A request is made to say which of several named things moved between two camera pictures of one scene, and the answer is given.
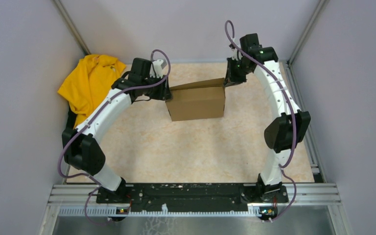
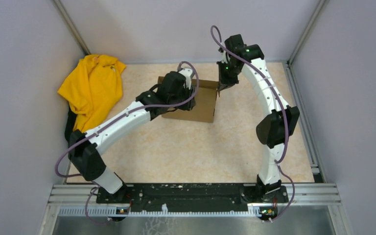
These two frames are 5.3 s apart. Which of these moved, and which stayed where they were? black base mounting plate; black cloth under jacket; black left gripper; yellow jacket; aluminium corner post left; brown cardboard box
Moved: brown cardboard box; black left gripper
Stayed: aluminium corner post left; black base mounting plate; black cloth under jacket; yellow jacket
